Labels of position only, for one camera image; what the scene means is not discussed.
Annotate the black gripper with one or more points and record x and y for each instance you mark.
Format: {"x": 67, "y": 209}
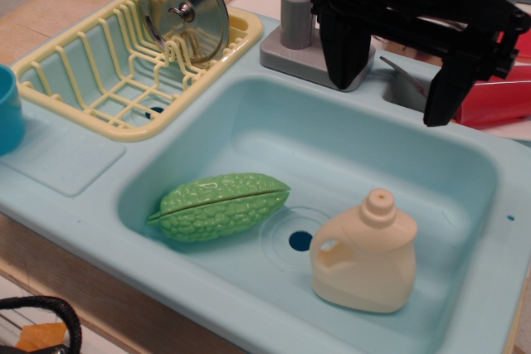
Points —
{"x": 474, "y": 39}

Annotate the cream detergent bottle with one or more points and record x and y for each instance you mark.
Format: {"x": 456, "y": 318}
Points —
{"x": 364, "y": 258}

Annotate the yellow plastic drying rack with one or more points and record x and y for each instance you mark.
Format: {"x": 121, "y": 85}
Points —
{"x": 106, "y": 74}

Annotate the light blue toy sink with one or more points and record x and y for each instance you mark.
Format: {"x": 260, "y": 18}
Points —
{"x": 77, "y": 206}

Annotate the grey toy faucet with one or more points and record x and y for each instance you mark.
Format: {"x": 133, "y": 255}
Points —
{"x": 294, "y": 47}

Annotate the red plastic container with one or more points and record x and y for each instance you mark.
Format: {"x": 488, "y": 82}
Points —
{"x": 500, "y": 100}

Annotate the silver metal pot lid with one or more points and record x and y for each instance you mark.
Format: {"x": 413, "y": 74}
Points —
{"x": 202, "y": 24}

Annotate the green bitter melon toy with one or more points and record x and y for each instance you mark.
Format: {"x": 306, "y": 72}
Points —
{"x": 214, "y": 207}

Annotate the blue plastic cup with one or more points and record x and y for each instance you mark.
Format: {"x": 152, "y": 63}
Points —
{"x": 12, "y": 122}

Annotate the orange paper piece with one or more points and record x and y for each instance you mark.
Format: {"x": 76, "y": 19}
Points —
{"x": 41, "y": 336}

